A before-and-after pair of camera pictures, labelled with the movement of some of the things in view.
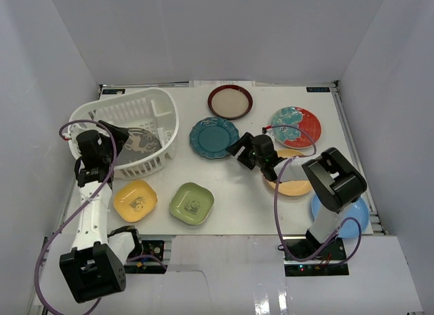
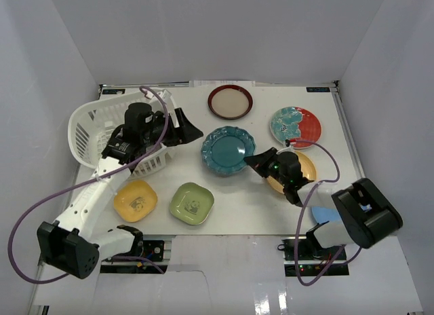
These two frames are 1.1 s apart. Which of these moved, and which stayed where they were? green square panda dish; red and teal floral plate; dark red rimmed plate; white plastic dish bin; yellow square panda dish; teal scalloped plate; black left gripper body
Moved: black left gripper body; teal scalloped plate
Stayed: dark red rimmed plate; green square panda dish; red and teal floral plate; white plastic dish bin; yellow square panda dish
